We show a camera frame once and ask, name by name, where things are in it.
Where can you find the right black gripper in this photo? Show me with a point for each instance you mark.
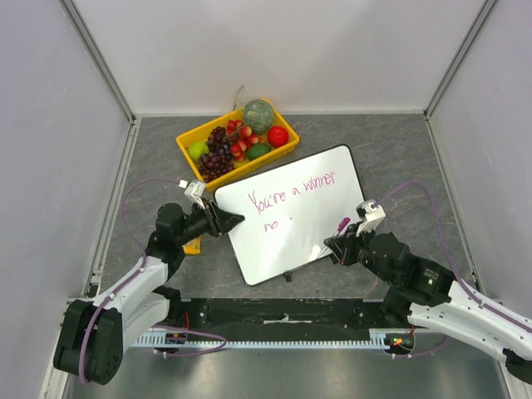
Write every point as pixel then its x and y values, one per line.
pixel 347 248

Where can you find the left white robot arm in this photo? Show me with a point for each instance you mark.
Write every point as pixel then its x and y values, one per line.
pixel 97 332

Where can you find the green avocado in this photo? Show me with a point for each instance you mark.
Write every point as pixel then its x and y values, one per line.
pixel 257 150

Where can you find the yellow plastic tray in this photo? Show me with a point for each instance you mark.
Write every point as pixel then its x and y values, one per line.
pixel 201 133

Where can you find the green netted melon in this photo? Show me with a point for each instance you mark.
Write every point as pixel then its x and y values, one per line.
pixel 259 116

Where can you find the red apple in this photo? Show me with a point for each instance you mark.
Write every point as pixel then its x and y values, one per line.
pixel 277 136

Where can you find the white marker with pink cap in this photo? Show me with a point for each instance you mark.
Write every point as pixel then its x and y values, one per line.
pixel 341 226

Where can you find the dark purple grape bunch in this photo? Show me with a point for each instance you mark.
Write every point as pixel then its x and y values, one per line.
pixel 218 161

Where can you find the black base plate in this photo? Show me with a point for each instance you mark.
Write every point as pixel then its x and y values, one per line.
pixel 216 315

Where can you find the green lime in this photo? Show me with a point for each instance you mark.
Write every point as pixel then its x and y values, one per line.
pixel 197 149

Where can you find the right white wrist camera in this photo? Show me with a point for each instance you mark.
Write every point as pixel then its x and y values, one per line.
pixel 371 215

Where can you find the left aluminium frame post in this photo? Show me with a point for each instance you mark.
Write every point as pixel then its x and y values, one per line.
pixel 82 30

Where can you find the white whiteboard black frame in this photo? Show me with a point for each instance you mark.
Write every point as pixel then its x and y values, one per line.
pixel 289 211

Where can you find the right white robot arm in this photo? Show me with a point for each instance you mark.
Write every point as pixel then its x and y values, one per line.
pixel 427 295

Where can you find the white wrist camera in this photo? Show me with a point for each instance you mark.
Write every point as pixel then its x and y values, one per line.
pixel 193 191
pixel 371 215

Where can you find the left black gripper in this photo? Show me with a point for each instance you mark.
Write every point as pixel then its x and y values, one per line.
pixel 219 221

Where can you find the red peach slices cluster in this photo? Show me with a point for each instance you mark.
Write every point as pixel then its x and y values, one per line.
pixel 240 139

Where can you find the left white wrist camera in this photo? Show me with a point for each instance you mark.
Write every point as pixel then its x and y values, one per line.
pixel 193 191

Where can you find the white slotted cable duct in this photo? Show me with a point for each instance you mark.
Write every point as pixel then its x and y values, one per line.
pixel 290 337

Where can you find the yellow candy packet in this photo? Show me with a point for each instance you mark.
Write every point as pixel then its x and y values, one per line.
pixel 193 247

